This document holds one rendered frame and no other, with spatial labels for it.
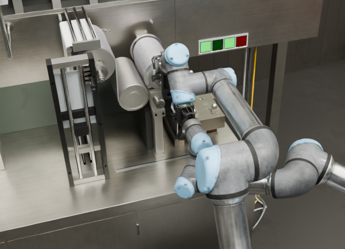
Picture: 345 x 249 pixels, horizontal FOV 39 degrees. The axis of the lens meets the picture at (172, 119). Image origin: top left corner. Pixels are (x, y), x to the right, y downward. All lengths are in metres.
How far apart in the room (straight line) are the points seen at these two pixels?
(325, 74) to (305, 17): 2.22
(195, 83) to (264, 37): 0.92
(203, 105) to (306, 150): 0.62
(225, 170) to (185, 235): 0.92
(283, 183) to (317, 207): 1.62
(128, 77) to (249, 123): 0.72
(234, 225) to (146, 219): 0.74
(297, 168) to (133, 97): 0.72
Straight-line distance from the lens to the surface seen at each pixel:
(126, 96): 1.95
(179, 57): 1.56
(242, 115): 1.43
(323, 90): 4.43
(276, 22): 2.44
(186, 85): 1.57
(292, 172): 1.63
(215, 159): 1.25
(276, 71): 2.78
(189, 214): 2.06
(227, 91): 1.53
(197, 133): 1.79
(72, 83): 1.77
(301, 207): 3.21
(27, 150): 2.23
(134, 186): 1.94
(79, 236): 1.99
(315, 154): 1.72
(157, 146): 2.06
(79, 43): 1.78
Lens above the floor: 2.19
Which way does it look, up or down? 34 degrees down
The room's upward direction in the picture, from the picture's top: 2 degrees counter-clockwise
